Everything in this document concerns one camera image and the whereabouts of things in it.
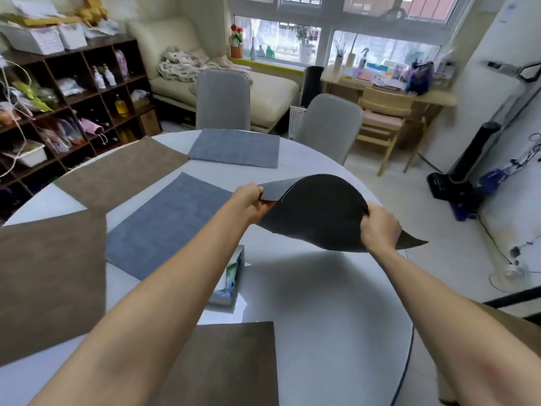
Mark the black metal rack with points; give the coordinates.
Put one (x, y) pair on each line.
(515, 298)

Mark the blue green tissue pack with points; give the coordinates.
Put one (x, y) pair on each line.
(228, 283)

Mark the brown leather chair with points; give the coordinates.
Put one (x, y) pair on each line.
(520, 329)

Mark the white storage box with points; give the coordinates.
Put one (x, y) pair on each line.
(72, 36)
(38, 40)

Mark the cream upholstered seat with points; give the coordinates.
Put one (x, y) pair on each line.
(270, 92)

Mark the small green bottle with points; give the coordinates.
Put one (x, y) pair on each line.
(270, 52)

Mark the light wooden desk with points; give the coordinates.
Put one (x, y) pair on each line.
(435, 99)

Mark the white slim vase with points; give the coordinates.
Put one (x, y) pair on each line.
(252, 50)

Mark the purple bag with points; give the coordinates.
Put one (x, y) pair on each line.
(420, 80)

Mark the person's right forearm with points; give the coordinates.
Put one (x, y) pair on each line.
(456, 334)

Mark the grey chair with stitched back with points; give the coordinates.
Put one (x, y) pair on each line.
(222, 101)

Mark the white plastic basket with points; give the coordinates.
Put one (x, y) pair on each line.
(29, 156)

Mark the white perforated basket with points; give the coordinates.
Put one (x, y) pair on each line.
(296, 122)

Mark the white spray bottle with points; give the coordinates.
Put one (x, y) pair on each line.
(362, 61)

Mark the brown wooden cubby shelf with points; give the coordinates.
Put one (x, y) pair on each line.
(93, 101)

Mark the grey plain back chair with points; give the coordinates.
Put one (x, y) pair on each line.
(329, 126)

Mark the cream knit blanket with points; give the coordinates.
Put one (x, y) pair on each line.
(186, 65)

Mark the red flowers in orange pot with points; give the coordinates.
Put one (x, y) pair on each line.
(236, 44)

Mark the brown placemat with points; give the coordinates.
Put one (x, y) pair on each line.
(50, 283)
(228, 367)
(122, 173)

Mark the blue upright vacuum cleaner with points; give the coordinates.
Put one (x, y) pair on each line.
(490, 181)

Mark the yellow liquid bottle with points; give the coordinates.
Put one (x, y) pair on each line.
(121, 106)

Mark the blue grey placemat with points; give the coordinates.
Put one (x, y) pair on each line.
(234, 147)
(321, 215)
(169, 224)

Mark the round grey marble table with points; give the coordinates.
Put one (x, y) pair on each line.
(329, 325)

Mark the white framed window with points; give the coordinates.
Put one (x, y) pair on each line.
(380, 21)

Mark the light wooden high chair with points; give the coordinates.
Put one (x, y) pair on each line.
(382, 122)

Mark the black flat panel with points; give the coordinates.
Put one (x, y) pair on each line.
(312, 86)

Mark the small cardboard box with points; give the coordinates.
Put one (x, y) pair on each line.
(151, 122)

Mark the black upright post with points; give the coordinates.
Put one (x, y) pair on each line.
(473, 160)

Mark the person's left forearm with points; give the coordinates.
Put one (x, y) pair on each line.
(148, 317)

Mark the plant in white pot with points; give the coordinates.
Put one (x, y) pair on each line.
(306, 52)

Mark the person's right hand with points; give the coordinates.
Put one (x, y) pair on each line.
(380, 230)

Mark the person's left hand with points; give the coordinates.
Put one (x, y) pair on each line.
(251, 202)

